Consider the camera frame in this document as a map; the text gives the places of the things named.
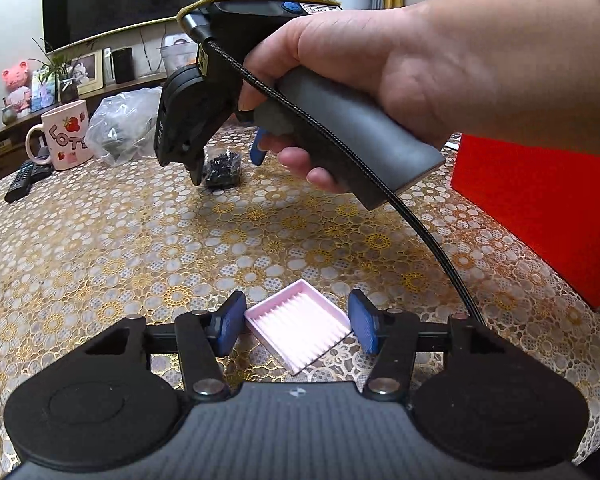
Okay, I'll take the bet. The person right hand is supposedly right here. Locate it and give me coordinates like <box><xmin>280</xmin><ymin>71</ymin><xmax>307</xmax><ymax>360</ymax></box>
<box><xmin>234</xmin><ymin>0</ymin><xmax>600</xmax><ymax>195</ymax></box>

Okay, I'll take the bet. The wooden photo frame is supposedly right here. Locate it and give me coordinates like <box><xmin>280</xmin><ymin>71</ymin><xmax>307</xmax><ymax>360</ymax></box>
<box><xmin>72</xmin><ymin>50</ymin><xmax>104</xmax><ymax>96</ymax></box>

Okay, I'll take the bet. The clear fruit container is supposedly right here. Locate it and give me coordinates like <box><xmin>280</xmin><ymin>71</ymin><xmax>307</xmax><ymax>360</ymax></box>
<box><xmin>160</xmin><ymin>42</ymin><xmax>198</xmax><ymax>76</ymax></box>

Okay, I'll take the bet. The black remote control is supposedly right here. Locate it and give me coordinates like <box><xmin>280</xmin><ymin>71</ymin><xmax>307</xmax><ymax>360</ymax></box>
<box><xmin>5</xmin><ymin>160</ymin><xmax>54</xmax><ymax>204</ymax></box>

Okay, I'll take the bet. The red cardboard box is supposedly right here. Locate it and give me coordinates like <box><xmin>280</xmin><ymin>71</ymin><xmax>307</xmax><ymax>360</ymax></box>
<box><xmin>452</xmin><ymin>133</ymin><xmax>600</xmax><ymax>310</ymax></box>

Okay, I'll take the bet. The pink small tray box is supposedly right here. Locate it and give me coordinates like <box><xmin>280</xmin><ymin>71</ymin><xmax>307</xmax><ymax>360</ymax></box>
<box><xmin>245</xmin><ymin>280</ymin><xmax>351</xmax><ymax>376</ymax></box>

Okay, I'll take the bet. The pink pig plush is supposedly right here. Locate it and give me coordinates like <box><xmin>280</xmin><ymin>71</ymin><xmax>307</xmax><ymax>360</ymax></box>
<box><xmin>2</xmin><ymin>60</ymin><xmax>31</xmax><ymax>118</ymax></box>

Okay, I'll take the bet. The clear plastic bag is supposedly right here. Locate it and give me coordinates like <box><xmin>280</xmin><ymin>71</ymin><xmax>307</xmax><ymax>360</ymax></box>
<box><xmin>85</xmin><ymin>87</ymin><xmax>161</xmax><ymax>167</ymax></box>

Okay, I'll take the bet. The small black item bag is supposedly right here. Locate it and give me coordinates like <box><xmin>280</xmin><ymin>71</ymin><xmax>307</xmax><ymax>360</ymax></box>
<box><xmin>202</xmin><ymin>150</ymin><xmax>242</xmax><ymax>190</ymax></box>

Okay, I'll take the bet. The black braided cable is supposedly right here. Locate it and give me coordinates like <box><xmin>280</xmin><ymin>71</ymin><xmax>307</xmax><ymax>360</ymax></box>
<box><xmin>175</xmin><ymin>0</ymin><xmax>487</xmax><ymax>326</ymax></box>

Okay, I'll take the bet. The gold patterned tablecloth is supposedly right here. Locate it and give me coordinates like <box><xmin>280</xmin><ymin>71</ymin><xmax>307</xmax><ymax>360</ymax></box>
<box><xmin>0</xmin><ymin>151</ymin><xmax>600</xmax><ymax>478</ymax></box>

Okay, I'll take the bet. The pink strawberry mug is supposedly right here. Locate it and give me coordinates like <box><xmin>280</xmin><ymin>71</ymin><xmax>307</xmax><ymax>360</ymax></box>
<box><xmin>24</xmin><ymin>100</ymin><xmax>94</xmax><ymax>171</ymax></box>

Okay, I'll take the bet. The black speaker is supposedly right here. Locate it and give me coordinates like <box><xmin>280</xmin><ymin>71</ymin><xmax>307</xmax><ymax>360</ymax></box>
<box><xmin>111</xmin><ymin>47</ymin><xmax>135</xmax><ymax>84</ymax></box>

